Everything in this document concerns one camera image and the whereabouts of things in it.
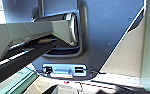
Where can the small white connector box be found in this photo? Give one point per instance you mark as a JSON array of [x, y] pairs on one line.
[[64, 70]]

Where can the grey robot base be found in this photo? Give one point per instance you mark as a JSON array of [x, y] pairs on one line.
[[104, 30]]

